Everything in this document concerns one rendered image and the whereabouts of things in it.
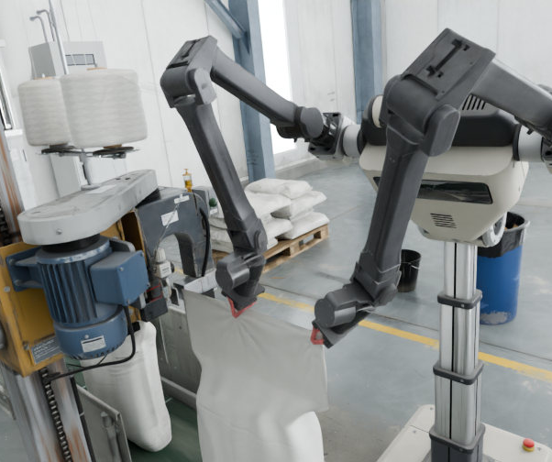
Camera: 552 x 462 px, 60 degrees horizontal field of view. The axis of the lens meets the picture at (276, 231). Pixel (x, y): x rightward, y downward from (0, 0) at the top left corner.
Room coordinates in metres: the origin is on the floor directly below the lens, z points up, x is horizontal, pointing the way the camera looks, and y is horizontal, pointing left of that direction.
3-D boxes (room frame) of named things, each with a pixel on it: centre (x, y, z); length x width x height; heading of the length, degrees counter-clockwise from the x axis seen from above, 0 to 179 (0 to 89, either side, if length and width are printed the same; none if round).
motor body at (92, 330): (0.99, 0.44, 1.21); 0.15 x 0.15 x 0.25
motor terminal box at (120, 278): (0.97, 0.34, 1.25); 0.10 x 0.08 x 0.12; 163
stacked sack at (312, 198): (4.70, -0.20, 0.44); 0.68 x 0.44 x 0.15; 138
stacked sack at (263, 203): (4.24, 0.18, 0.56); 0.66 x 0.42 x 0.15; 138
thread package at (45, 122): (1.28, 0.54, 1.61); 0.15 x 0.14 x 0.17; 48
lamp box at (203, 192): (1.49, 0.22, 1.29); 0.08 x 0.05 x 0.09; 48
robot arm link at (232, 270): (1.06, 0.09, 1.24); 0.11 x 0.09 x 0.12; 139
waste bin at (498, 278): (2.91, -1.35, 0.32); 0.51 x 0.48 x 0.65; 138
